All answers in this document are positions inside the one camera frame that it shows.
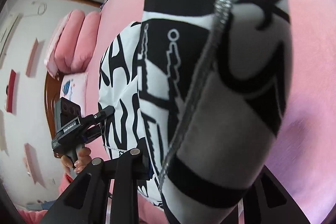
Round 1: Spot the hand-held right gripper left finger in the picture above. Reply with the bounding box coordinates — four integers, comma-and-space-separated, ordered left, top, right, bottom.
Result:
41, 148, 153, 224

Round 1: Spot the pink bed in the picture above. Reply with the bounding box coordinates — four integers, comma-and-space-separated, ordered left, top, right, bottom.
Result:
87, 0, 336, 224

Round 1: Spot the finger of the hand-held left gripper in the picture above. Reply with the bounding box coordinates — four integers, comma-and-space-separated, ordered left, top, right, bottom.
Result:
84, 126, 104, 141
93, 106, 115, 122

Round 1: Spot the person's left hand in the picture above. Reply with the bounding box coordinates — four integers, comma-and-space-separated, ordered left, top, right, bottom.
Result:
60, 147, 92, 174

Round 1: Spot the red wall shelf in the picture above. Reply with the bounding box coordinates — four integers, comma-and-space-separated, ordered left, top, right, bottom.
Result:
7, 69, 20, 113

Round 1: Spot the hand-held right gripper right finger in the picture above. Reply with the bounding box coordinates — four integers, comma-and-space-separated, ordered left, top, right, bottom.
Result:
236, 165, 307, 224

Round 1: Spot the wooden headboard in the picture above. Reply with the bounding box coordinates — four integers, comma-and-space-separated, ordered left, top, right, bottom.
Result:
44, 70, 66, 140

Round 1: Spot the pink lace-trimmed pillow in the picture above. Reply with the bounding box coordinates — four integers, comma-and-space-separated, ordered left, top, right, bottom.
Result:
44, 13, 69, 75

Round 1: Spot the white black printed jacket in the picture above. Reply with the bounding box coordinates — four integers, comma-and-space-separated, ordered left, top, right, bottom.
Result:
98, 0, 293, 224

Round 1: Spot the small white printed pillow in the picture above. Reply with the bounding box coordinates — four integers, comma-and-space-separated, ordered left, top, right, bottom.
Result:
60, 72, 88, 119

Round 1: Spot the pink folded quilt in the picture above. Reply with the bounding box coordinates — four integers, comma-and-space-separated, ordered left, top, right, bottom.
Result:
47, 9, 101, 76

